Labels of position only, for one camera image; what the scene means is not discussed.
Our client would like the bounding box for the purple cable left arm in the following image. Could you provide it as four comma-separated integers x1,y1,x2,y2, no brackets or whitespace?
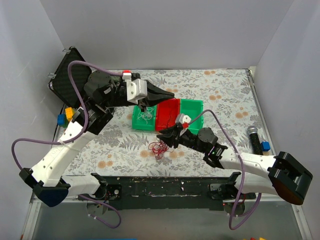
11,60,131,229

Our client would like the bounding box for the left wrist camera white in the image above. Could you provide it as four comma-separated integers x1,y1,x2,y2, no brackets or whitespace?
125,78,148,105

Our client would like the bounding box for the red wire tangle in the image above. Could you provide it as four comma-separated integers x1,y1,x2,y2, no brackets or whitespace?
148,139,171,161

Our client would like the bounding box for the yellow toy brick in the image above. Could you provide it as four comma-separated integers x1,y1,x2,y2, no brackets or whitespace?
65,107,75,122

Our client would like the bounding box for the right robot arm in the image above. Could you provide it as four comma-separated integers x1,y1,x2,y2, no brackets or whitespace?
155,99,313,206

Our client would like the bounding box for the red plastic bin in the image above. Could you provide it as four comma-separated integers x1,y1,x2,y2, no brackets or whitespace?
155,98,181,132

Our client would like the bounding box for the green plastic bin left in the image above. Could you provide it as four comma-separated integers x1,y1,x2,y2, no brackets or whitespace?
131,106,157,132

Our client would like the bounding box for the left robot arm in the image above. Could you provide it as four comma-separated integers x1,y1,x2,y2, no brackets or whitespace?
19,70,175,207

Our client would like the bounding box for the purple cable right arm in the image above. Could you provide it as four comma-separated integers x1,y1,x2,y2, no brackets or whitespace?
184,109,262,231

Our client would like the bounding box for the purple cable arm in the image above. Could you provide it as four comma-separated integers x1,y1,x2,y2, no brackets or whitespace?
11,60,131,229
184,109,262,231

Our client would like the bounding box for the green plastic bin right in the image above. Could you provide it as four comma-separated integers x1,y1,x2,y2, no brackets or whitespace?
180,98,204,135

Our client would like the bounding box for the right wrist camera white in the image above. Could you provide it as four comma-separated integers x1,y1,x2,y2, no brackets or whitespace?
175,113,192,128

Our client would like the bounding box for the small blue toy brick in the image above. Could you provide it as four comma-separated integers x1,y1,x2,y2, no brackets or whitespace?
260,141,271,152

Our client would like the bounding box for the green plastic bin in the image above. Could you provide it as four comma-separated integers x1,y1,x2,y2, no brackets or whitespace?
131,106,157,132
180,98,204,135

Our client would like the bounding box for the white wire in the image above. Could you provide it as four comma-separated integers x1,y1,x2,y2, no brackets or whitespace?
136,107,156,125

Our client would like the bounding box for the black microphone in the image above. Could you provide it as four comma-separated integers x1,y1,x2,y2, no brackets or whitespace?
246,125,263,155

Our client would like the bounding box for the black poker chip case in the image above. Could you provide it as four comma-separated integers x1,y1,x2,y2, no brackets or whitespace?
48,46,92,109

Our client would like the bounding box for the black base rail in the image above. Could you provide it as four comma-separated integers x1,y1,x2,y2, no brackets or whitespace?
91,172,240,211

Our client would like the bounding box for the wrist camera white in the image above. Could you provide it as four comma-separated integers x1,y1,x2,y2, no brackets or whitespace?
175,113,192,128
125,78,148,105

